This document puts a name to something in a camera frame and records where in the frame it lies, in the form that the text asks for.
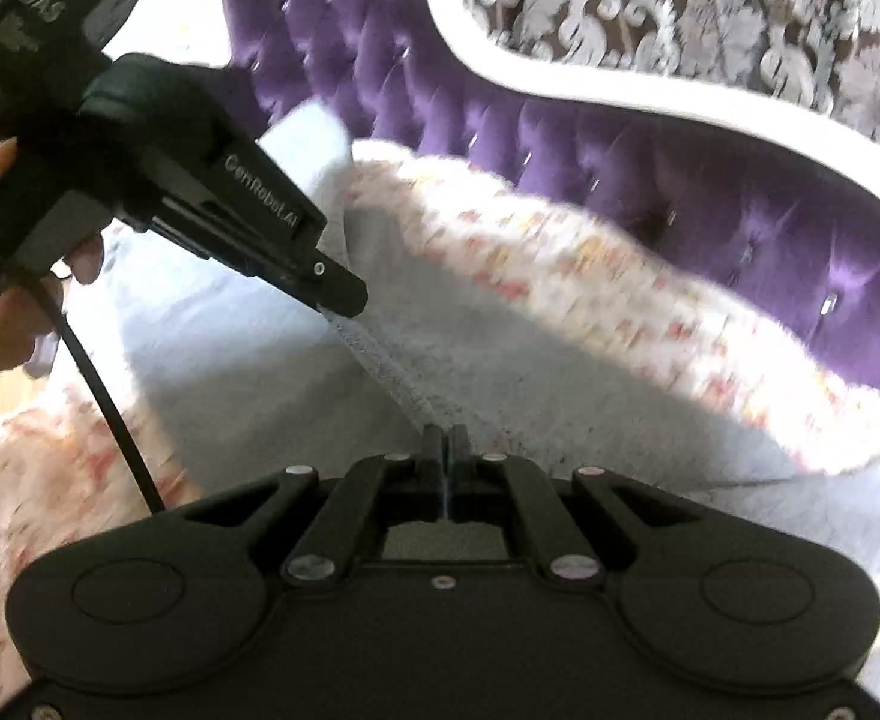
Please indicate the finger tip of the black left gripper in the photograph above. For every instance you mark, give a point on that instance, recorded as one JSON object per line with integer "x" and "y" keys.
{"x": 293, "y": 265}

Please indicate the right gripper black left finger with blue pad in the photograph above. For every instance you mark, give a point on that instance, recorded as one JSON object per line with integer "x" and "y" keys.
{"x": 375, "y": 495}

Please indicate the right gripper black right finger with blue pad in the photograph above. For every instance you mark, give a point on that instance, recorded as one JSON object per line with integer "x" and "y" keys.
{"x": 513, "y": 494}

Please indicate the grey fabric pants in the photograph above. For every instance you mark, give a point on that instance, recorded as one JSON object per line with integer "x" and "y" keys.
{"x": 485, "y": 389}

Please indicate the floral patterned bedsheet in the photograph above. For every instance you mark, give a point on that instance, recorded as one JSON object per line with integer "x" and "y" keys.
{"x": 597, "y": 277}

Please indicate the purple tufted white-framed headboard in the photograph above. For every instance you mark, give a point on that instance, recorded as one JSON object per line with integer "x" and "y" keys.
{"x": 776, "y": 203}

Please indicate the brown silver damask curtain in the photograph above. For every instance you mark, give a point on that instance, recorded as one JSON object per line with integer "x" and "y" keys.
{"x": 823, "y": 55}

